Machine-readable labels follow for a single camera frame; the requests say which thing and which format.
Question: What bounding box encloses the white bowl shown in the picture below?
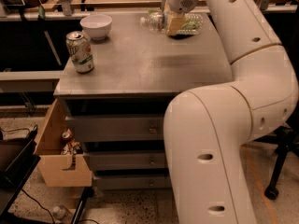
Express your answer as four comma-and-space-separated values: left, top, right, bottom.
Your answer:
80, 14, 112, 40

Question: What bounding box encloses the red can in box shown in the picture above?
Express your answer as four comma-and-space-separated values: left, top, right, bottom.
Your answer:
62, 132, 73, 143

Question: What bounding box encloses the middle grey drawer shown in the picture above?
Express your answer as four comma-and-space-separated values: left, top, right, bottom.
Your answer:
83, 150, 166, 171

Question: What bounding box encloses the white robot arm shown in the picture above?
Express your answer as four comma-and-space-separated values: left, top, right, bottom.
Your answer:
164, 0, 298, 224

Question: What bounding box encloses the grey drawer cabinet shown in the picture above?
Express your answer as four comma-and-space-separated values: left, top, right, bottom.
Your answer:
54, 11, 233, 179

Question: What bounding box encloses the wooden box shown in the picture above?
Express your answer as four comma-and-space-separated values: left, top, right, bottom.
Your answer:
36, 100, 92, 187

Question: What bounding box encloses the green chip bag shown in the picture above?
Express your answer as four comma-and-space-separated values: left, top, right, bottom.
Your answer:
144, 10, 203, 36

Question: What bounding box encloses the black office chair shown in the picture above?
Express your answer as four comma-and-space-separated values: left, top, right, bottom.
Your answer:
255, 124, 299, 202

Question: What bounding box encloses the bottom grey drawer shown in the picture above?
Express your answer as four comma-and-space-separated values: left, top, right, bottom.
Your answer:
93, 175, 171, 190

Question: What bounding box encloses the green soda can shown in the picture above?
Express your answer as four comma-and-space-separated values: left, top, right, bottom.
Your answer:
66, 31, 93, 73

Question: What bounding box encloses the top grey drawer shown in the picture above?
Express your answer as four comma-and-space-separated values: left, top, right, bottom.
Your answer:
65, 115, 164, 142

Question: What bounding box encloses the black cart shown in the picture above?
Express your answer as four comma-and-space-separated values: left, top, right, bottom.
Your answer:
0, 124, 95, 224

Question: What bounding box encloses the bottle on floor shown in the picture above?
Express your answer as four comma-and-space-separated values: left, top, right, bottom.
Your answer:
52, 205, 73, 224

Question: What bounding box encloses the grey drawer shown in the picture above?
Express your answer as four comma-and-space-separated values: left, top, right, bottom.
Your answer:
65, 115, 164, 142
83, 150, 166, 171
93, 175, 171, 190

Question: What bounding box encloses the black cable on floor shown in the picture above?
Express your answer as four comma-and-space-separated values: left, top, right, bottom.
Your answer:
21, 188, 101, 224

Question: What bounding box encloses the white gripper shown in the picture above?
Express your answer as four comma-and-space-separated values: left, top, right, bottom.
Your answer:
166, 0, 199, 36

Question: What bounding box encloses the clear plastic water bottle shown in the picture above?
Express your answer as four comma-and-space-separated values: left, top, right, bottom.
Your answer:
140, 10, 204, 36

